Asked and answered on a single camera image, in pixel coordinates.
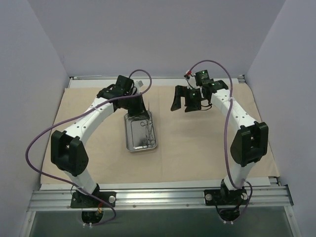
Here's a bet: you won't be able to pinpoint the steel forceps clamp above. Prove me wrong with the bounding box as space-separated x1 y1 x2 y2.
140 120 152 148

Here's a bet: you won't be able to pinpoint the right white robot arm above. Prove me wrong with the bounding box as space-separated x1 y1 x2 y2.
171 80 269 204

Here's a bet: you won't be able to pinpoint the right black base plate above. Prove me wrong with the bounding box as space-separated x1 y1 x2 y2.
204 189 248 206

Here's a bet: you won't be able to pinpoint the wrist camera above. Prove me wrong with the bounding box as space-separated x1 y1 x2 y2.
135 80 144 88
195 70 214 87

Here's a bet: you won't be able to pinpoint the back aluminium rail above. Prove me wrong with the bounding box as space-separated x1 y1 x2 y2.
70 75 245 81

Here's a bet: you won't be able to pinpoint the aluminium front rail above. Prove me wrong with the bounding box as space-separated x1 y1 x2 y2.
28 186 291 211

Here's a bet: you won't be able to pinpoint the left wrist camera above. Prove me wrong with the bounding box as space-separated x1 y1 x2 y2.
135 80 144 88

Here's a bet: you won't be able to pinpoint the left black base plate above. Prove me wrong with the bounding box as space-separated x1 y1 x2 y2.
70 191 116 208

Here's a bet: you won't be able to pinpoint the steel instrument tray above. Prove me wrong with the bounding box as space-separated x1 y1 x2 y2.
124 111 158 153

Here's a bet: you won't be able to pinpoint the steel surgical scissors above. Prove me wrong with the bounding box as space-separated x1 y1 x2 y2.
146 120 156 148

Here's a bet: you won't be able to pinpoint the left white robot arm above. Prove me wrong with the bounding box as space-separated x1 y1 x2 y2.
51 76 150 207

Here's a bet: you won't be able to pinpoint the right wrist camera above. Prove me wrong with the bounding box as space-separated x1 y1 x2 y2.
195 70 214 87

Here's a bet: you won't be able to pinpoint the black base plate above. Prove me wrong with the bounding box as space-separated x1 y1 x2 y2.
204 189 248 206
70 191 116 208

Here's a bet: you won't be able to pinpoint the beige cloth surgical kit roll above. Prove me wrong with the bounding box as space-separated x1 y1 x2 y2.
39 83 281 186

